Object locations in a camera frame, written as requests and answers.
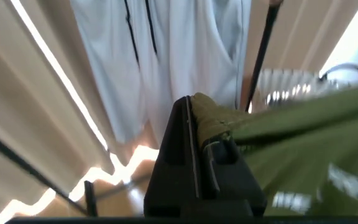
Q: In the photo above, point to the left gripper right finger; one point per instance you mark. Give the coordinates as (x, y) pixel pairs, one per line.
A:
(228, 180)

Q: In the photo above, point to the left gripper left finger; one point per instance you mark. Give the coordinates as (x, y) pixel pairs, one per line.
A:
(169, 183)

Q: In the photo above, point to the green garment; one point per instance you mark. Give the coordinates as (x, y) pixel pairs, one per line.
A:
(306, 149)

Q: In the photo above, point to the pale grey shorts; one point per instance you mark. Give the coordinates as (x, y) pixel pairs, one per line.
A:
(182, 46)

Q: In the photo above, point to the white laundry basket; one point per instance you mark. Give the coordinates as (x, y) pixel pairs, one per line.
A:
(284, 82)

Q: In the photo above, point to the black clothes rack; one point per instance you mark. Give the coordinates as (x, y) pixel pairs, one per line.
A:
(264, 46)

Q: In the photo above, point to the beige curtain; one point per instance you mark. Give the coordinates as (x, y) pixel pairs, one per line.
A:
(26, 93)

